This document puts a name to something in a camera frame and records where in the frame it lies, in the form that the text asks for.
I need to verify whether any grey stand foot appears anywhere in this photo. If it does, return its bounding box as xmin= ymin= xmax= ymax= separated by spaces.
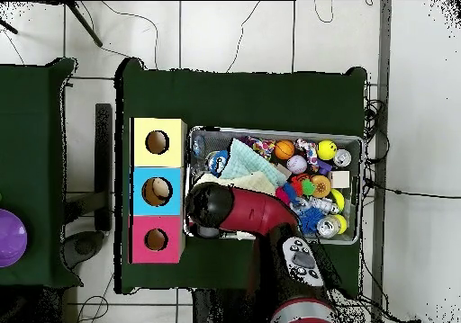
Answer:
xmin=59 ymin=229 xmax=106 ymax=270

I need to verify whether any dark green side table cloth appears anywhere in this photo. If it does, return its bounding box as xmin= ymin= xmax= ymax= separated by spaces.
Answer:
xmin=0 ymin=57 xmax=84 ymax=289

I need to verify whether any black tripod leg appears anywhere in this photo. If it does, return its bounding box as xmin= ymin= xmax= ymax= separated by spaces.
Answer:
xmin=64 ymin=1 xmax=104 ymax=48
xmin=0 ymin=17 xmax=19 ymax=35

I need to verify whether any blue spiky rubber ball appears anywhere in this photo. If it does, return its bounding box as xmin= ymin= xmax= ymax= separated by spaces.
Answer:
xmin=298 ymin=207 xmax=325 ymax=235

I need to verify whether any plain wooden cube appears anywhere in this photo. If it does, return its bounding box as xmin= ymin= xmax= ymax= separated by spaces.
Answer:
xmin=329 ymin=170 xmax=351 ymax=190

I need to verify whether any shallow wire mesh bin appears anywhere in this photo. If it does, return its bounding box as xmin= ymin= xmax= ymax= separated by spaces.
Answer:
xmin=183 ymin=125 xmax=364 ymax=246

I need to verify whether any toy hamburger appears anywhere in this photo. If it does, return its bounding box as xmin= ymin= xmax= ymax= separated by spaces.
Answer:
xmin=310 ymin=174 xmax=332 ymax=199

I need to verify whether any small orange basketball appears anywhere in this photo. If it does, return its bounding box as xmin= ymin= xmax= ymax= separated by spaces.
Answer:
xmin=274 ymin=139 xmax=296 ymax=161

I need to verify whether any small white baseball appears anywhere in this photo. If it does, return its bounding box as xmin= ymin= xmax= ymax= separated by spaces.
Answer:
xmin=286 ymin=154 xmax=308 ymax=175

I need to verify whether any mint waffle cloth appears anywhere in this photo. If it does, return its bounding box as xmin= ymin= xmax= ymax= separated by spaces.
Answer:
xmin=219 ymin=138 xmax=288 ymax=188

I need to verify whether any black floor cable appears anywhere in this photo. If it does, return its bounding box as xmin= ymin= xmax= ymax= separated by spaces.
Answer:
xmin=363 ymin=176 xmax=461 ymax=199

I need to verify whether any wooden box with three holes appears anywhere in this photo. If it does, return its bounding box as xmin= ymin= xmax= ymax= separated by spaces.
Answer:
xmin=128 ymin=117 xmax=187 ymax=265

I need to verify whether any purple bowl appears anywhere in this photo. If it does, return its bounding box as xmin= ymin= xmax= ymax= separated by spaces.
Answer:
xmin=0 ymin=208 xmax=29 ymax=268

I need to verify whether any cream waffle cloth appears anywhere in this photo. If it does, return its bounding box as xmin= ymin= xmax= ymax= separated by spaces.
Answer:
xmin=195 ymin=170 xmax=278 ymax=196

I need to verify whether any yellow smiley ball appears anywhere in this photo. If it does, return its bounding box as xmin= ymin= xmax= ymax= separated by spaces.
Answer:
xmin=317 ymin=139 xmax=339 ymax=161

